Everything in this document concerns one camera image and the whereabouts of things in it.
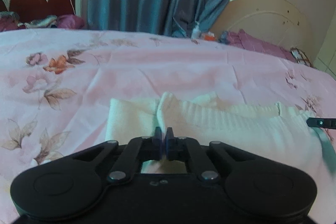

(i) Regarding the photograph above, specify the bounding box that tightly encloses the white knit sweater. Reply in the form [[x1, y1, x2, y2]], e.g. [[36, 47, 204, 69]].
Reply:
[[105, 92, 335, 173]]

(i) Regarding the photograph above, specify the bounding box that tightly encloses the pink floral bed sheet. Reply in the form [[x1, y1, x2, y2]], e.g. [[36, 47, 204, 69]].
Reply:
[[1, 29, 335, 223]]

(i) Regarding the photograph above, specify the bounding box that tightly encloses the orange small box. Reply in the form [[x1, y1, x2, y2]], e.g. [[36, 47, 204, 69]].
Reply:
[[201, 32, 217, 41]]

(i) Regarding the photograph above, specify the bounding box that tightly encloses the white lotion bottle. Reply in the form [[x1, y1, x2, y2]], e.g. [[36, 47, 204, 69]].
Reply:
[[191, 22, 202, 39]]

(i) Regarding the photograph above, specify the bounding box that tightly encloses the cream round headboard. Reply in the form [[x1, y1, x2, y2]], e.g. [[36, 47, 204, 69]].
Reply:
[[210, 0, 316, 61]]

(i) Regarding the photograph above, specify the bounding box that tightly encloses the purple pillow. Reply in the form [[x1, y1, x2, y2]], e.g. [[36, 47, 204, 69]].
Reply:
[[219, 30, 297, 63]]

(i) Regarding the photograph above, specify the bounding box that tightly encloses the blue purple bedding pile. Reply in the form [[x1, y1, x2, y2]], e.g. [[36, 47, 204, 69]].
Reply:
[[1, 11, 85, 32]]

